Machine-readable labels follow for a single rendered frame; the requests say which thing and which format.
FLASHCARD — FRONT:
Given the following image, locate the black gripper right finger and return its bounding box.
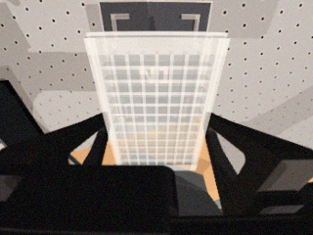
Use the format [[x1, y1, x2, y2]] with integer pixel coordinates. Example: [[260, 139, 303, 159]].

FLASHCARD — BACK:
[[204, 113, 313, 215]]

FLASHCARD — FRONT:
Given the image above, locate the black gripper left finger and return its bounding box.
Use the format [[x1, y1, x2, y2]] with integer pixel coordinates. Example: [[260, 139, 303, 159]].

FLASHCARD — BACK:
[[0, 113, 109, 165]]

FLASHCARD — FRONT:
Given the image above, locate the white microplate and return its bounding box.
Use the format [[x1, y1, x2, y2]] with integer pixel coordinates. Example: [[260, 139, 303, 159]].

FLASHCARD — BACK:
[[84, 31, 230, 170]]

